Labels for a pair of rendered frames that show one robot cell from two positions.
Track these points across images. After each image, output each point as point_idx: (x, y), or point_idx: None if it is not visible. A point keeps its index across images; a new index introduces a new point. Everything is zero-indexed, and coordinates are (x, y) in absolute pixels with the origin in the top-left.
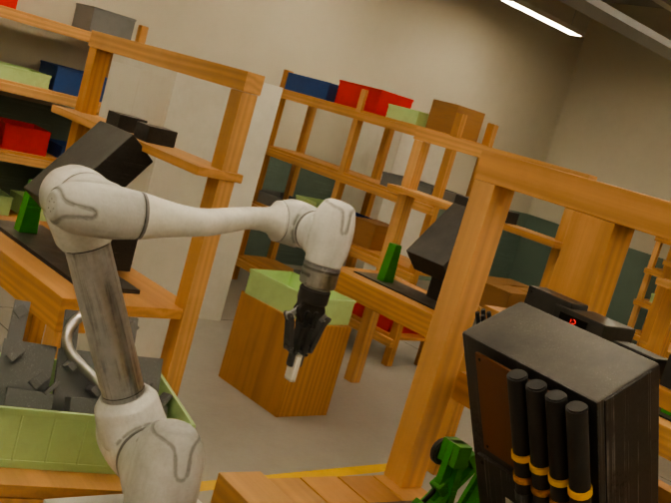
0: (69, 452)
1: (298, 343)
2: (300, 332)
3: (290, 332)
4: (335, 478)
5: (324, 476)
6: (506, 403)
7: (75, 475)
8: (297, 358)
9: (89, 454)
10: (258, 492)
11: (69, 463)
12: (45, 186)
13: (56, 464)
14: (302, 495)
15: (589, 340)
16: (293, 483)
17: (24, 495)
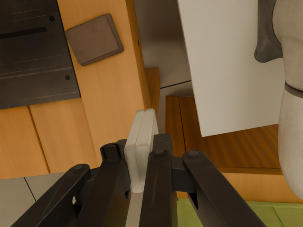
0: (287, 215)
1: (160, 176)
2: (167, 216)
3: (245, 204)
4: (4, 174)
5: (17, 177)
6: None
7: (272, 196)
8: (148, 140)
9: (267, 214)
10: (121, 125)
11: (280, 207)
12: None
13: (292, 206)
14: (61, 134)
15: None
16: (63, 159)
17: None
